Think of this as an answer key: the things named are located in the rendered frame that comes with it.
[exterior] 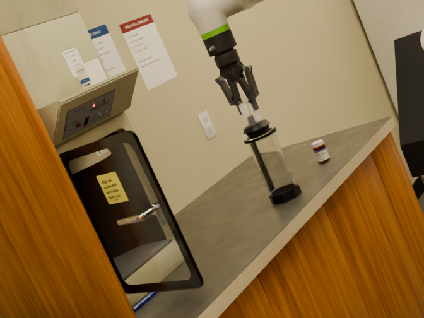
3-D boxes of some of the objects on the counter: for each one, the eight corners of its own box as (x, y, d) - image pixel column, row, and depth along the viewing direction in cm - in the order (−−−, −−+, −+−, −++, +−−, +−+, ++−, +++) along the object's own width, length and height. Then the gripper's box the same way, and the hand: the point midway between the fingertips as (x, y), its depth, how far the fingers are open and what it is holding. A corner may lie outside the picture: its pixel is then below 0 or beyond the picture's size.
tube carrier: (264, 204, 222) (237, 143, 219) (278, 190, 231) (253, 132, 227) (292, 198, 216) (265, 134, 212) (306, 184, 224) (281, 123, 221)
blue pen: (132, 312, 182) (130, 308, 181) (164, 284, 192) (163, 281, 192) (135, 312, 181) (134, 308, 181) (167, 284, 191) (166, 280, 191)
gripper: (198, 63, 217) (229, 133, 221) (238, 47, 208) (269, 120, 211) (211, 57, 223) (240, 125, 227) (250, 40, 213) (280, 111, 217)
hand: (250, 112), depth 219 cm, fingers closed on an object, 3 cm apart
